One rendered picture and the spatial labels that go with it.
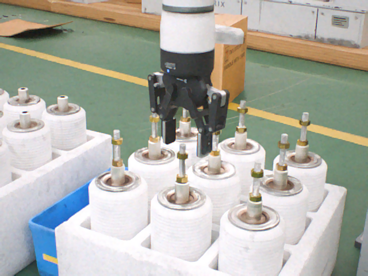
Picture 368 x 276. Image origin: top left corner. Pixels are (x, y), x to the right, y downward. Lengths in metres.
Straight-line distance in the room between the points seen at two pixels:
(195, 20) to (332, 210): 0.45
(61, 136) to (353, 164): 0.85
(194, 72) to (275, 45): 2.18
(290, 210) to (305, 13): 2.08
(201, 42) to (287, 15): 2.22
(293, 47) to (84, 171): 1.82
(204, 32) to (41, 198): 0.55
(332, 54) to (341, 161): 1.17
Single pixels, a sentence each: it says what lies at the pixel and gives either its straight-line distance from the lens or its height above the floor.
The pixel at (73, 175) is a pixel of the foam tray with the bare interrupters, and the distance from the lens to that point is 1.20.
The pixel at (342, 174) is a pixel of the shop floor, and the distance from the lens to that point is 1.59.
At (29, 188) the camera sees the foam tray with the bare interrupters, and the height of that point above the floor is 0.16.
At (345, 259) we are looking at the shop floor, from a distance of 1.22.
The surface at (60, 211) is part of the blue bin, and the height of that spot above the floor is 0.10.
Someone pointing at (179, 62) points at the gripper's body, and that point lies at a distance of 0.74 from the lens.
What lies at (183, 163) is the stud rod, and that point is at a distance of 0.83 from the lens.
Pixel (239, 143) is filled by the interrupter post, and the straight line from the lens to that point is 1.04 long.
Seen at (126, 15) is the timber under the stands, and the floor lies 0.06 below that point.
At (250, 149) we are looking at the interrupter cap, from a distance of 1.04.
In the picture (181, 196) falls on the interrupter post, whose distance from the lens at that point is 0.84.
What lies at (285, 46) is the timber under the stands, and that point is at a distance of 2.88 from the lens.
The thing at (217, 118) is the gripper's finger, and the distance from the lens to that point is 0.75.
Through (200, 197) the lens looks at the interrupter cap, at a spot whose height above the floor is 0.25.
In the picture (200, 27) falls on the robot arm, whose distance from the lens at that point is 0.73.
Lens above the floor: 0.66
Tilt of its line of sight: 22 degrees down
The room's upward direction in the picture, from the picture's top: 1 degrees clockwise
